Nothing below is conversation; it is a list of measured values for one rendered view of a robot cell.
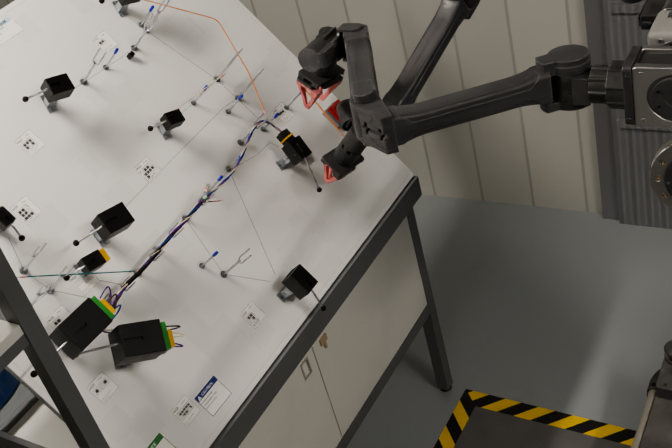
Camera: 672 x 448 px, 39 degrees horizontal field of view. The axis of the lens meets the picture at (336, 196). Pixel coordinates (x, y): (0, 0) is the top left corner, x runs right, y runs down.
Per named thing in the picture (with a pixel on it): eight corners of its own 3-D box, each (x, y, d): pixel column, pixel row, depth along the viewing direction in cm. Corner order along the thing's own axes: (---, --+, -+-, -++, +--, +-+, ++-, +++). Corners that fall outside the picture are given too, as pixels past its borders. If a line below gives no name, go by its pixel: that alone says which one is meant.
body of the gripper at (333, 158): (318, 160, 228) (331, 142, 223) (344, 144, 235) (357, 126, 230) (336, 180, 227) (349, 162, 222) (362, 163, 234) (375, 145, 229)
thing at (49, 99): (10, 104, 211) (21, 84, 204) (54, 91, 218) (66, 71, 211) (20, 121, 210) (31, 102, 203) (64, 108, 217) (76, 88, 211)
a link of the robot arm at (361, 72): (388, 143, 180) (378, 92, 174) (358, 149, 180) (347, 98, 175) (374, 56, 217) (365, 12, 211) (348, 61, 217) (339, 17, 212)
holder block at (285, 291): (306, 325, 226) (327, 312, 219) (270, 290, 225) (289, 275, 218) (316, 312, 229) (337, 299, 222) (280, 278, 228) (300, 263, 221)
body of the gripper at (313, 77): (296, 77, 220) (302, 51, 215) (323, 62, 227) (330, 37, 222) (317, 91, 218) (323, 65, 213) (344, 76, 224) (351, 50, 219)
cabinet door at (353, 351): (429, 304, 291) (406, 202, 269) (345, 437, 255) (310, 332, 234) (422, 303, 292) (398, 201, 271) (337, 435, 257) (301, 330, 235)
